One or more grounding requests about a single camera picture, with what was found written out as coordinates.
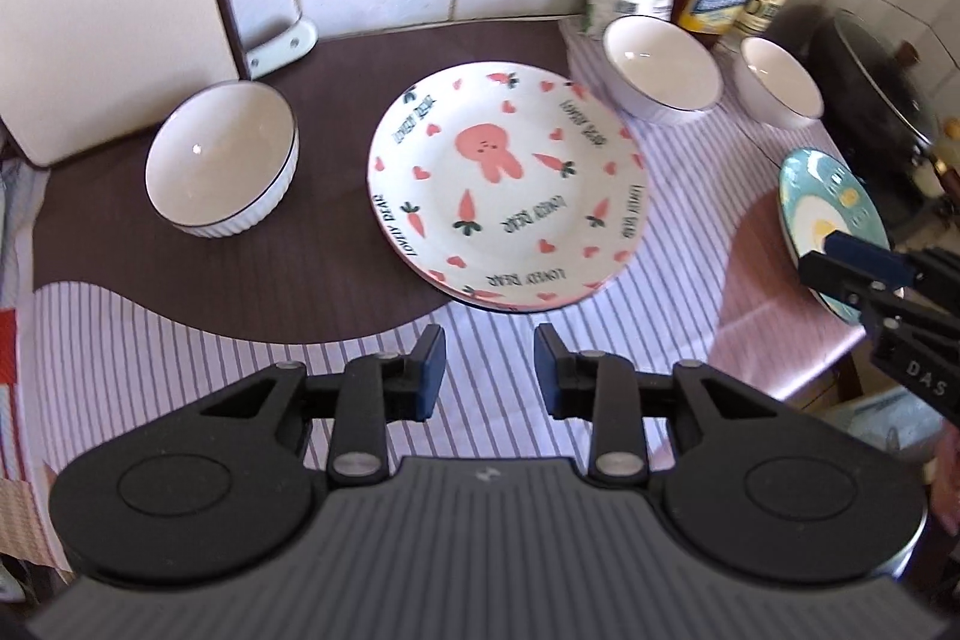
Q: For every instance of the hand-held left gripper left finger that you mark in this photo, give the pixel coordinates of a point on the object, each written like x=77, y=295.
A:
x=431, y=379

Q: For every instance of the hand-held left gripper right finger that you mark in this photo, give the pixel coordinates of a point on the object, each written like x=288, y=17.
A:
x=546, y=379

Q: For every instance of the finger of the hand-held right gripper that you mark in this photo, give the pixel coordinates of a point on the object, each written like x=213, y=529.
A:
x=862, y=269

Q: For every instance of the teal fried egg print plate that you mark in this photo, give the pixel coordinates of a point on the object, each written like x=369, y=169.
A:
x=821, y=197

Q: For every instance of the white ribbed bowl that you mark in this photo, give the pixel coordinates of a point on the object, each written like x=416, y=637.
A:
x=225, y=153
x=776, y=81
x=660, y=63

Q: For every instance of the pink rimmed plate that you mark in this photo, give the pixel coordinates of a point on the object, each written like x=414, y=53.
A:
x=525, y=308

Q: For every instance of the brown and striped tablecloth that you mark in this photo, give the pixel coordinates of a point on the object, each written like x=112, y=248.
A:
x=330, y=280

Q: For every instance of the black pot with glass lid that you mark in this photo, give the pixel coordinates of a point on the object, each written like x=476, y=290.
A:
x=870, y=85

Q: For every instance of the rabbit and carrot print plate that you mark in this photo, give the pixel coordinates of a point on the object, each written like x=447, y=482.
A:
x=502, y=175

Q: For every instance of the red striped patchwork cloth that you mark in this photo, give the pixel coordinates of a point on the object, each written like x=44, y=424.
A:
x=15, y=340

